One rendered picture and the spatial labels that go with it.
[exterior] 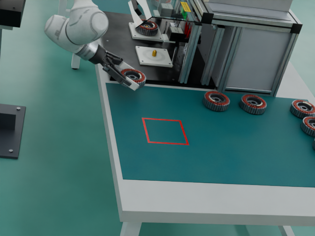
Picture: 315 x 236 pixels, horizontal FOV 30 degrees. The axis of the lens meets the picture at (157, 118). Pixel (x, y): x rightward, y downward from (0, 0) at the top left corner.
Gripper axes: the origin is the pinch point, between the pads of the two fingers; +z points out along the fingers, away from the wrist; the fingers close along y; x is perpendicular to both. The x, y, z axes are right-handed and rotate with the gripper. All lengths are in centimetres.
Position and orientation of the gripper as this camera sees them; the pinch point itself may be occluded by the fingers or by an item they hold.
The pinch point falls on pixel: (131, 77)
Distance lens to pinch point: 240.6
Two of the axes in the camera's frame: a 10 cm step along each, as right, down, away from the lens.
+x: 6.6, -6.6, -3.5
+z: 7.3, 4.7, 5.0
